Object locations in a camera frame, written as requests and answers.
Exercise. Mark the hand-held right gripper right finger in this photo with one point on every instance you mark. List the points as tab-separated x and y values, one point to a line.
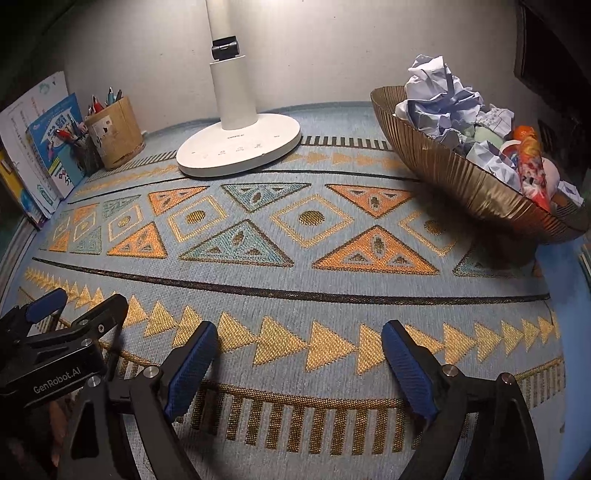
408	374

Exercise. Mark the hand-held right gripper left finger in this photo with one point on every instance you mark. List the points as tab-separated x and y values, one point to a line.
189	374

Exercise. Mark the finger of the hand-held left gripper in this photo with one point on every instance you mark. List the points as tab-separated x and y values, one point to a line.
104	318
46	304

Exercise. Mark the amber ribbed glass bowl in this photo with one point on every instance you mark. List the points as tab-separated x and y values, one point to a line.
485	194

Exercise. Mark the white paper ball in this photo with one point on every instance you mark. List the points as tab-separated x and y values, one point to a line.
570	191
494	161
438	92

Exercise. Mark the red orange snack plush toy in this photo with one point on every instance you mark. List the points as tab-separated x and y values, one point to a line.
533	175

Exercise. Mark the three-colour dango plush toy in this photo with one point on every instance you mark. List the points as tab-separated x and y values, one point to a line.
485	136

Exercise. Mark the lined paper ball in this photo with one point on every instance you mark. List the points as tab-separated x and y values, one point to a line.
498	120

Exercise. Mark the person's left hand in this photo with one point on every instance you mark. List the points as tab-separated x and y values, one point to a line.
51	424

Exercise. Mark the green flat folder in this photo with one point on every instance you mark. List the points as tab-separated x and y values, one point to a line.
11	217

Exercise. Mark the yellow cover book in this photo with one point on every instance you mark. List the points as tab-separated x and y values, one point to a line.
9	175

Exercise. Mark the patterned woven mat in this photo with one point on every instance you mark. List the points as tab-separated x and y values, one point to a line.
300	286

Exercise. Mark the blue cover book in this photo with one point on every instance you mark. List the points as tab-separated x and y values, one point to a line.
51	161

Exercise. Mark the dark mesh pen holder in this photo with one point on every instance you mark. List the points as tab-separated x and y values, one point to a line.
87	157

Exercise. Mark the bunch of red pens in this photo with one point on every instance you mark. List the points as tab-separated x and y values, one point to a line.
69	131

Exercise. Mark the wooden pen holder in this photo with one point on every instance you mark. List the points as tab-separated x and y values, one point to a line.
117	138

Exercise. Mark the stack of books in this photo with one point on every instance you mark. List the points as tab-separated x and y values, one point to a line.
585	261
27	106

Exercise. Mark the white desk lamp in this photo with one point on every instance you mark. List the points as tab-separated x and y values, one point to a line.
240	143

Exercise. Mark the dark curtain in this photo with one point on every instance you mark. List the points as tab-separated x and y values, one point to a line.
23	46

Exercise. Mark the black slotted stand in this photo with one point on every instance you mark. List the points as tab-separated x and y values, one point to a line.
547	136

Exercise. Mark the dark monitor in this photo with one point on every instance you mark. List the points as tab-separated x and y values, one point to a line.
554	60

